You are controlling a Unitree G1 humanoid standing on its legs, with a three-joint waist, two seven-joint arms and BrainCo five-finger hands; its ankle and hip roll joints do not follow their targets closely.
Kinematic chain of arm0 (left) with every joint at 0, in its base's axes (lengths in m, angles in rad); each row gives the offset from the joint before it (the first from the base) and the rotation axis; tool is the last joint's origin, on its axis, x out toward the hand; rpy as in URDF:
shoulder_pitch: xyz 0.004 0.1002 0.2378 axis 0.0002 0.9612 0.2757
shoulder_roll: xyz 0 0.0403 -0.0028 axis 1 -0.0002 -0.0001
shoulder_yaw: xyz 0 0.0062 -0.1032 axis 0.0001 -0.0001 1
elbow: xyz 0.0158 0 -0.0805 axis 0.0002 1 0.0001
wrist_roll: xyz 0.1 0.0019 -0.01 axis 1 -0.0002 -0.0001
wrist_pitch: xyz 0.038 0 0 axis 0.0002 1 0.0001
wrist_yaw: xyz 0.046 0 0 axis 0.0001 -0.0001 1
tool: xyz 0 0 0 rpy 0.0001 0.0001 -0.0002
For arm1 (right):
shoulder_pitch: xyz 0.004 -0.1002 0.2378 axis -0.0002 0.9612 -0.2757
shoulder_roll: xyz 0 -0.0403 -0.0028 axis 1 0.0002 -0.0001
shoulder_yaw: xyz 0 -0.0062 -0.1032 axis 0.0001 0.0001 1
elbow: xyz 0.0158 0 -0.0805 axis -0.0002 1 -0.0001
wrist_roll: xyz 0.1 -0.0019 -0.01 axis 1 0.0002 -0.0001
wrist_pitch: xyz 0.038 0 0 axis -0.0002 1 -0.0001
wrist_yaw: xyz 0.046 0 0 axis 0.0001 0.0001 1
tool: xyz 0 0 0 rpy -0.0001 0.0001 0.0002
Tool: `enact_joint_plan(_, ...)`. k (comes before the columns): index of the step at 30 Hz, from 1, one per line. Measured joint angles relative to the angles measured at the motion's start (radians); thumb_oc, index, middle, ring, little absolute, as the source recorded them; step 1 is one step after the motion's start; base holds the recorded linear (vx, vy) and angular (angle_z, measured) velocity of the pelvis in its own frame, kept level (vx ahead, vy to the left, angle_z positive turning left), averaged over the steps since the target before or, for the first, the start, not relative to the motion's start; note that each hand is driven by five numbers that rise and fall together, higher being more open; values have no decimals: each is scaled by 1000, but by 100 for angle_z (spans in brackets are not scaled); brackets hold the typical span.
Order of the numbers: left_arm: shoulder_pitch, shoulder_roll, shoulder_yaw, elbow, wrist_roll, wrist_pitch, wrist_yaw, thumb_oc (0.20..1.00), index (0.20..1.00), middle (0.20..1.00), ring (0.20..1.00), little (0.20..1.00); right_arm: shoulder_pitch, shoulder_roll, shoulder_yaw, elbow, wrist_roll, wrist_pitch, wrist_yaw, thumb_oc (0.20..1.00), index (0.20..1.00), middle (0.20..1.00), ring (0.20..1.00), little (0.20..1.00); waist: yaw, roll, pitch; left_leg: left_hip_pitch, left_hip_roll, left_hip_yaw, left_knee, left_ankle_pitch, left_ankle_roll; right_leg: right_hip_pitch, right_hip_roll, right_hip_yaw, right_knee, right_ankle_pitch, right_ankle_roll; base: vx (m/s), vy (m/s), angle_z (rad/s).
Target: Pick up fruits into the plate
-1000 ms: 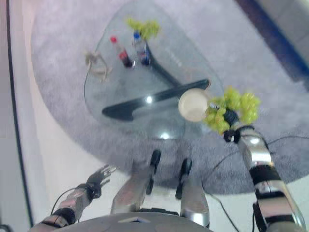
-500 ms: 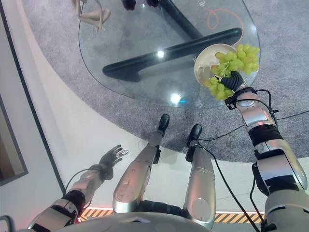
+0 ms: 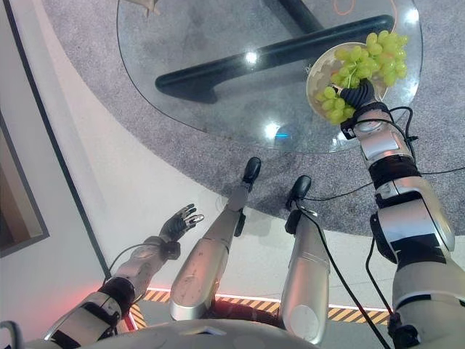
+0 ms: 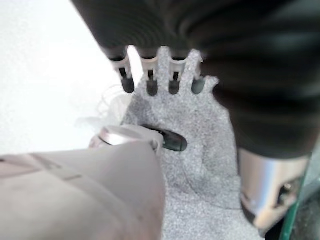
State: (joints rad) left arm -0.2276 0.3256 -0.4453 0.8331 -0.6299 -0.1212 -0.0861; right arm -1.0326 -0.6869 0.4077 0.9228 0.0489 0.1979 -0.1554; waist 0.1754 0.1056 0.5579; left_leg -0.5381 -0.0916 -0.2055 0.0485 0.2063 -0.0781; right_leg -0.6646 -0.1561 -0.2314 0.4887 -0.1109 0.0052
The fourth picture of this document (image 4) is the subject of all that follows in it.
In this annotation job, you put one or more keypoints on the robot silver leg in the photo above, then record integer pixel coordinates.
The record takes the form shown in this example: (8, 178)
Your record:
(75, 190)

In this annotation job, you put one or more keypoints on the robot dark foot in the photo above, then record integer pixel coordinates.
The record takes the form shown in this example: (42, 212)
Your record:
(175, 142)

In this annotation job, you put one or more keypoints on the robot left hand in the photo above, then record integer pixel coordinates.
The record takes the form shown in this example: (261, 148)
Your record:
(225, 37)

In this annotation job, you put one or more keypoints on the white translucent plastic bag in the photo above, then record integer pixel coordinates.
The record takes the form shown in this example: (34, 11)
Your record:
(110, 105)

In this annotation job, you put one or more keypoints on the glass table top edge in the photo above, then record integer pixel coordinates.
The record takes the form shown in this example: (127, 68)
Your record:
(308, 217)

